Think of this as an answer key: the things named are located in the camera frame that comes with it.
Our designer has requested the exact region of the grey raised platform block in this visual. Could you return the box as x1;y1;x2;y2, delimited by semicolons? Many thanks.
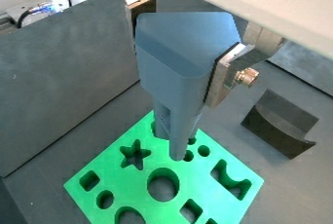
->
0;0;138;177

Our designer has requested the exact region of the black curved block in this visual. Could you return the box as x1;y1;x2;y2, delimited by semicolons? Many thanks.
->
241;90;319;159

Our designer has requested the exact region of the green shape sorter board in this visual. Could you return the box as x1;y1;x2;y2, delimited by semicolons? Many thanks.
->
65;114;264;224

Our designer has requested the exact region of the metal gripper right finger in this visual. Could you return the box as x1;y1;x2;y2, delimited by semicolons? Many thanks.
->
205;22;285;108

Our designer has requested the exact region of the black cable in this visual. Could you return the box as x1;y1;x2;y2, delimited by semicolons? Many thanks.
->
17;8;37;29

